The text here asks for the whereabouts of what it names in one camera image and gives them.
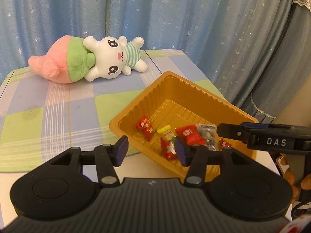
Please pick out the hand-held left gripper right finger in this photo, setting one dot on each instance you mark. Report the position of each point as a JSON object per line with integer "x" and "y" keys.
{"x": 181, "y": 154}

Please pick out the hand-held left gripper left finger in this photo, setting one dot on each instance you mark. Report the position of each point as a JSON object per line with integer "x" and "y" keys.
{"x": 120, "y": 150}

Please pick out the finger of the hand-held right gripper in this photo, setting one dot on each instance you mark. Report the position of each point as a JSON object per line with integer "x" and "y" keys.
{"x": 257, "y": 125}
{"x": 230, "y": 132}

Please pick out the dark red snack packet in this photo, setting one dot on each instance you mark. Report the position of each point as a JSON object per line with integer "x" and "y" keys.
{"x": 224, "y": 142}

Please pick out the red packet white circle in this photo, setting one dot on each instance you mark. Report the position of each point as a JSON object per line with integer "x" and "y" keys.
{"x": 168, "y": 150}

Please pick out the clear dark snack packet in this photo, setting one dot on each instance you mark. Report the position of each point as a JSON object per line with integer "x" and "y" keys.
{"x": 209, "y": 136}

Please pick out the large red snack packet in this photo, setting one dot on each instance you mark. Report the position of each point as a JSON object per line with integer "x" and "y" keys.
{"x": 192, "y": 134}

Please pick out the yellow candy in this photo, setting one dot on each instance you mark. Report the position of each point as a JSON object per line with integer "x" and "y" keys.
{"x": 166, "y": 133}

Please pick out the small red candy packet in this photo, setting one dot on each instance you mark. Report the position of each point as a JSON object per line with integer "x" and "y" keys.
{"x": 145, "y": 127}

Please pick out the gold plastic tray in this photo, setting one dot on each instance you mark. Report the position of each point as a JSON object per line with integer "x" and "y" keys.
{"x": 170, "y": 94}

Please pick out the person's right hand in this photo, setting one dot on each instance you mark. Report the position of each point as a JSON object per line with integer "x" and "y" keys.
{"x": 290, "y": 177}

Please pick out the grey lace-trimmed curtain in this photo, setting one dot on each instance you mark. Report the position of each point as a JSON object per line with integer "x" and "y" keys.
{"x": 279, "y": 77}

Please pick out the red white printed cloth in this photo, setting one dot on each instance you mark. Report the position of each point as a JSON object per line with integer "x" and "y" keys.
{"x": 296, "y": 224}

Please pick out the white rabbit pink plush toy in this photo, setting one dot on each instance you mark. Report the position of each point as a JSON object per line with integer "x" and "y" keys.
{"x": 107, "y": 58}

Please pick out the blue star curtain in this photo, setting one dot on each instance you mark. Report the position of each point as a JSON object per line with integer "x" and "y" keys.
{"x": 170, "y": 17}

